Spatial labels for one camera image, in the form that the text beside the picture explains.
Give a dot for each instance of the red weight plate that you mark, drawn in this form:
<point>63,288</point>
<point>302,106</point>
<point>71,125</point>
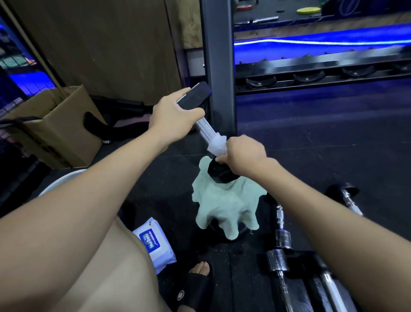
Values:
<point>244,8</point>

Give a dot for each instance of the black padded bench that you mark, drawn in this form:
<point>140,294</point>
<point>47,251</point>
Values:
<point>122,128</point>

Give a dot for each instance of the thin wooden stick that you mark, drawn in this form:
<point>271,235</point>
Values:
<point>35,51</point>

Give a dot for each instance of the light green cloth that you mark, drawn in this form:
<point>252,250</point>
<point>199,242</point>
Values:
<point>224,205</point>

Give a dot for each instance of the row of black bumper plates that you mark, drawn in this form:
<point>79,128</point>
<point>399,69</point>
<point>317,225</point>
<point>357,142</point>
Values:
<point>350,6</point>

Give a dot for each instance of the white wet wipe sheet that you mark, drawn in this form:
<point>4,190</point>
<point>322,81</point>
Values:
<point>217,144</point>

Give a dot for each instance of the person's left leg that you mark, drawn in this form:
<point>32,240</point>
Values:
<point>112,279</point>

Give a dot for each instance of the white blue wet wipes pack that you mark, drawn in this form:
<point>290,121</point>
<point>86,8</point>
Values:
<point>160,254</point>

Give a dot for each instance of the person's right hand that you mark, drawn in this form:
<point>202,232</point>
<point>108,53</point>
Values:
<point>244,156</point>

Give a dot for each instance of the person's right forearm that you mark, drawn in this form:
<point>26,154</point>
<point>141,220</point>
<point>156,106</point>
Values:
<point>353,244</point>

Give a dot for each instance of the brown cardboard box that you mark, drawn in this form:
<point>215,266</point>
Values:
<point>64,135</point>

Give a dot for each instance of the person's left forearm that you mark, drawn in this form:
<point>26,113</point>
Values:
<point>74,218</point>

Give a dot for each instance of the person's left hand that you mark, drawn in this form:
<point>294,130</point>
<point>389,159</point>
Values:
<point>173,119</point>

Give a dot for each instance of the large chrome dumbbell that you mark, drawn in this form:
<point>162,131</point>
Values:
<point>276,261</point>

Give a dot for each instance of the yellow weight plate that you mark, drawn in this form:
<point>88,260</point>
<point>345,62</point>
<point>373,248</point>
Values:
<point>308,10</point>

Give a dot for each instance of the steel barbell bar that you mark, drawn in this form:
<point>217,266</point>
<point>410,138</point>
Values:
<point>263,20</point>

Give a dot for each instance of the dark metal rack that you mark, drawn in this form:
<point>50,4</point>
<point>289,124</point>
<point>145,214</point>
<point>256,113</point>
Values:
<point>321,62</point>

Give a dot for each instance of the white rimmed basin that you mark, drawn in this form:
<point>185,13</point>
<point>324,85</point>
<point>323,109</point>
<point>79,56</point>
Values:
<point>61,181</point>

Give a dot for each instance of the glowing white light strip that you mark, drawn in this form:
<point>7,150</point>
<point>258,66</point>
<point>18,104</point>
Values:
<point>321,42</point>

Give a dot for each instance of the small chrome dumbbell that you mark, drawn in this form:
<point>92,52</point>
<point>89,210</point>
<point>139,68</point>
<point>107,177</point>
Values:
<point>283,238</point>

